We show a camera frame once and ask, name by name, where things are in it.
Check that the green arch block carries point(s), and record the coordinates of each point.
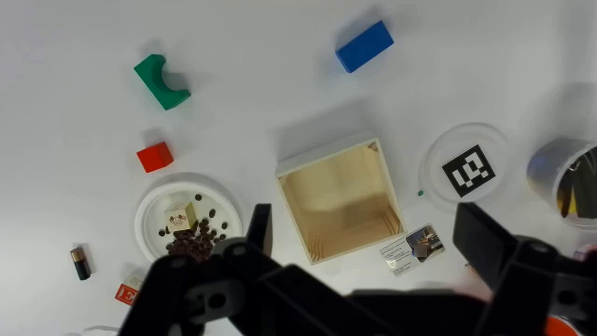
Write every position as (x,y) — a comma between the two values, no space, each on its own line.
(152,73)

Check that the small red block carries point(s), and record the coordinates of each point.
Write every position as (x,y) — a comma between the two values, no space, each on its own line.
(156,157)

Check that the small printed card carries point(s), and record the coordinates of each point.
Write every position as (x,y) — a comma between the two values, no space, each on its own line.
(412,250)

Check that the clear lid with marker tag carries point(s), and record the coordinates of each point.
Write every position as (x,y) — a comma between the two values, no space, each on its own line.
(468,163)

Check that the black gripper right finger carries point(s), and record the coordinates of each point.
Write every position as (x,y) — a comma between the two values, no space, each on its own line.
(484,243)

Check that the open wooden box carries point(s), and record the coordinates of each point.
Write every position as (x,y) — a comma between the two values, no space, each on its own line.
(341,196)

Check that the white dish with beans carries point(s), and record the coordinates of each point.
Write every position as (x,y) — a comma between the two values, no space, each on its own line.
(188,213)

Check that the small dark battery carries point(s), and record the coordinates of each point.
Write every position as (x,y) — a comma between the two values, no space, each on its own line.
(81,263)

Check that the red and white tag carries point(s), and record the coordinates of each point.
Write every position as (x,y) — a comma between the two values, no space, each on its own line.
(130,286)

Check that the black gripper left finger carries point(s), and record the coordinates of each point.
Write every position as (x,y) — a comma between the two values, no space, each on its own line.
(260,230)

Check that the blue rectangular block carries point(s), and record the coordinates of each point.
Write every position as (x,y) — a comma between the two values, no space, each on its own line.
(365,47)

